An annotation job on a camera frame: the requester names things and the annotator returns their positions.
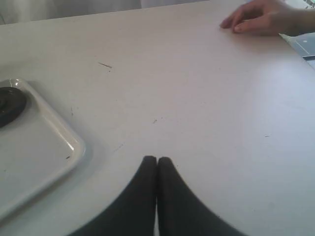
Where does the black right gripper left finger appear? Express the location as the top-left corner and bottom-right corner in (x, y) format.
(71, 156), (157, 236)

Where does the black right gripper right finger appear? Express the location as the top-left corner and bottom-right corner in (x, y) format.
(157, 157), (243, 236)

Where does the black weight plate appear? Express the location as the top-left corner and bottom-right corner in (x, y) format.
(0, 87), (27, 128)

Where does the bare human hand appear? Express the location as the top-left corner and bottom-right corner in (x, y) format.
(220, 0), (315, 37)

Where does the white plastic tray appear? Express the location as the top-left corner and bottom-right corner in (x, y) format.
(0, 79), (86, 220)

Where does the grey flat panel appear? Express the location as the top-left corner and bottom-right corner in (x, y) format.
(281, 33), (315, 69)

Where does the white backdrop curtain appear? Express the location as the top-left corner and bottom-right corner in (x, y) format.
(0, 0), (212, 26)

